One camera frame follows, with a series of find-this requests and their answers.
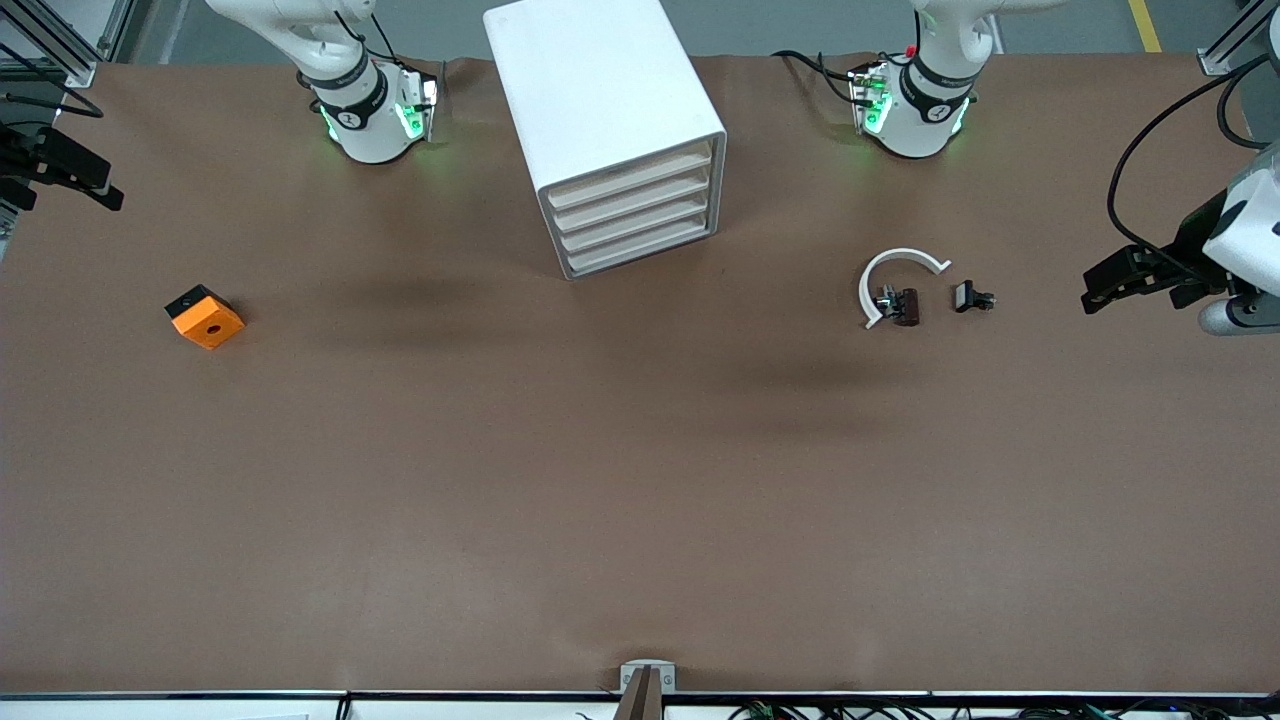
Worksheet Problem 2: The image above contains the orange and black block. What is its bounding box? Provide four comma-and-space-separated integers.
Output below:
164, 284, 246, 351

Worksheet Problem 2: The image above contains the small brown black component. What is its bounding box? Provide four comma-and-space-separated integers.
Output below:
875, 286, 921, 328

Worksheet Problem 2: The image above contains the black table edge bar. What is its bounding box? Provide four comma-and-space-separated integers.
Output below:
0, 688, 1280, 703

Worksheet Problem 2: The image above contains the white curved ring piece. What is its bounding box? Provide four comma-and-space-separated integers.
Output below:
858, 248, 952, 331

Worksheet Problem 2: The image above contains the black base cable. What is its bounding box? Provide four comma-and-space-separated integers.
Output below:
772, 48, 871, 106
333, 8, 401, 67

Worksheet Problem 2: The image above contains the bundle of floor cables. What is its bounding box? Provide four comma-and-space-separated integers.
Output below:
728, 700, 1280, 720

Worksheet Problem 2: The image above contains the grey metal bracket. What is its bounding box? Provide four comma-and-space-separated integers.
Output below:
619, 660, 677, 720

